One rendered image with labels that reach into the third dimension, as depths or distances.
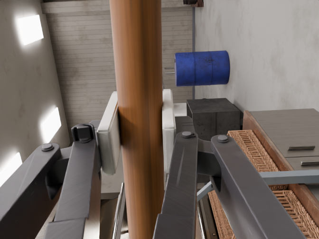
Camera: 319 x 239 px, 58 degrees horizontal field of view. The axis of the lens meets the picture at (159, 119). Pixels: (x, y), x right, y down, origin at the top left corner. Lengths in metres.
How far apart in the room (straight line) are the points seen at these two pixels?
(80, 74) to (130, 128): 9.55
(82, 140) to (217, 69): 4.69
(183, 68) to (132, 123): 4.57
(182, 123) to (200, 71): 4.60
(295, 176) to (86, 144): 1.24
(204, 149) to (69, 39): 9.45
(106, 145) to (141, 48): 0.06
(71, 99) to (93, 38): 2.20
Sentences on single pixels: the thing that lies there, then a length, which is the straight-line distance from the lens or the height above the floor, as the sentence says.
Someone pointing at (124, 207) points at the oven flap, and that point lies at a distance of 1.83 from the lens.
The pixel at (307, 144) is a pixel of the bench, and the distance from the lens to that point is 1.73.
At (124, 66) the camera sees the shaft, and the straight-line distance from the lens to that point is 0.17.
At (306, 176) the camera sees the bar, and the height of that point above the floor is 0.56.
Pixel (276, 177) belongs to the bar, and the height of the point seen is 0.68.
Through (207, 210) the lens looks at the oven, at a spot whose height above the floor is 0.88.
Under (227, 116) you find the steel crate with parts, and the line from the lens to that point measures 3.87.
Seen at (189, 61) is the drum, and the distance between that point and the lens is 4.79.
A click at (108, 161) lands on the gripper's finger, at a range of 0.17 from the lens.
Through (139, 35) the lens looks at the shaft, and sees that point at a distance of 0.17.
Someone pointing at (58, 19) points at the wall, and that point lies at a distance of 9.58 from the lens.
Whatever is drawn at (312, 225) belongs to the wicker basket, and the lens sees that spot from 1.31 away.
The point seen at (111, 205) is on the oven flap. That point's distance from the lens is 2.09.
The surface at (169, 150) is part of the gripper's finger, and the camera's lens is 0.16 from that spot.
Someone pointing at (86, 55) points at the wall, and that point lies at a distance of 9.54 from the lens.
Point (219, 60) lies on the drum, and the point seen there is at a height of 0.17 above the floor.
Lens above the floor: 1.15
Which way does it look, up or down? level
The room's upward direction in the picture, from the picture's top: 93 degrees counter-clockwise
